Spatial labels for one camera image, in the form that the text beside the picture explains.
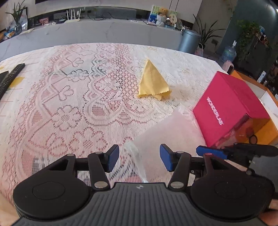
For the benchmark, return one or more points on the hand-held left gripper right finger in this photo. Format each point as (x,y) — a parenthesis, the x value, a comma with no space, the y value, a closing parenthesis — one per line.
(166,157)

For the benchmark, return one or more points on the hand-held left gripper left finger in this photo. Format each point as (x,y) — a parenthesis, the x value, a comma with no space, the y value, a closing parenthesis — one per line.
(113,158)

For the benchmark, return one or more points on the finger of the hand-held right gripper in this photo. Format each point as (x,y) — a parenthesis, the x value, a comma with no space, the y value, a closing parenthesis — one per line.
(256,149)
(214,152)

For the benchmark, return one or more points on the orange box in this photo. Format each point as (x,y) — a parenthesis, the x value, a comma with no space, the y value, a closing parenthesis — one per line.
(262,130)

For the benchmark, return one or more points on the clear plastic bag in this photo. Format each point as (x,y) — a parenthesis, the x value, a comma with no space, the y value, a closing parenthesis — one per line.
(160,132)

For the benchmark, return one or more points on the person's right hand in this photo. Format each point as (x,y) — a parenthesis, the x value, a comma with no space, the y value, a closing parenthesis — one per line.
(274,215)

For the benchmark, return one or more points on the magenta box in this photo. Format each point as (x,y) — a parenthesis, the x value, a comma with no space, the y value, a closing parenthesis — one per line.
(223,104)

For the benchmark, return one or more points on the pink lace tablecloth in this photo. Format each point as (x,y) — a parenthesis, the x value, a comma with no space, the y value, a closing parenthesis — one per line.
(76,97)

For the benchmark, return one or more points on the yellow cloth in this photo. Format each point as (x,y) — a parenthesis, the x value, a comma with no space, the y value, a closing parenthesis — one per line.
(153,82)

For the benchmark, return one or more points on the cluttered dark shelf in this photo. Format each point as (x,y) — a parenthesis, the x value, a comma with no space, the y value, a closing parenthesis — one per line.
(269,65)

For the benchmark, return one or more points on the pink small appliance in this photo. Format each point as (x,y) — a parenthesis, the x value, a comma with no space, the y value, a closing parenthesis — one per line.
(228,67)

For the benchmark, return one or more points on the large water bottle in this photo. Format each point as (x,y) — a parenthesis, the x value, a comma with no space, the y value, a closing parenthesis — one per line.
(228,53)

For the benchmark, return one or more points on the small pink paper bag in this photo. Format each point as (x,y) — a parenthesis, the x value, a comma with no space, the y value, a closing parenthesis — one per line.
(199,50)

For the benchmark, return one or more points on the grey trash can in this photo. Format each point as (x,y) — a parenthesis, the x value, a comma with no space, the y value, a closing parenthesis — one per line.
(189,42)

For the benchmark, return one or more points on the bushy green plant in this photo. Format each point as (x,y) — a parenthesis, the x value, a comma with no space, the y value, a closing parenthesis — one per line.
(247,37)

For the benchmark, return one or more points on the long-leaf potted plant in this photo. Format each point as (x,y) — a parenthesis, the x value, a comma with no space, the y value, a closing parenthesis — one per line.
(206,30)

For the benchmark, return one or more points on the grey marble counter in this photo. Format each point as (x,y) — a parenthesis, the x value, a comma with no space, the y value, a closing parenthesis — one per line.
(97,32)

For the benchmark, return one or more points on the black remote control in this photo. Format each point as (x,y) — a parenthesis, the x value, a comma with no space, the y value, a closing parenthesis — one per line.
(12,76)

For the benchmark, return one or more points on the black flat device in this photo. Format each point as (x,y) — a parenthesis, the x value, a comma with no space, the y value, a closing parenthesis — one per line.
(3,77)

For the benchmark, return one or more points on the white router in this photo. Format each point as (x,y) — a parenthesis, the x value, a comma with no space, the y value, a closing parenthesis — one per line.
(72,20)

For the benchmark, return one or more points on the brown teddy bear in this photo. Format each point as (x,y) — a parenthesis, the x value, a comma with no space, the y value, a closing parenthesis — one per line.
(163,12)

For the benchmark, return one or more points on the pink card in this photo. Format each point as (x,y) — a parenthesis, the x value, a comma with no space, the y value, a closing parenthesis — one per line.
(43,20)

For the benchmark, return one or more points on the blue snack bag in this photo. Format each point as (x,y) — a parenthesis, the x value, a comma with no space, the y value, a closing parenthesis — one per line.
(10,34)

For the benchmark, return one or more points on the glass vase with plant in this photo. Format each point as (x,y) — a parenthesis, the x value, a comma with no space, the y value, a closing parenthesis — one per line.
(18,21)

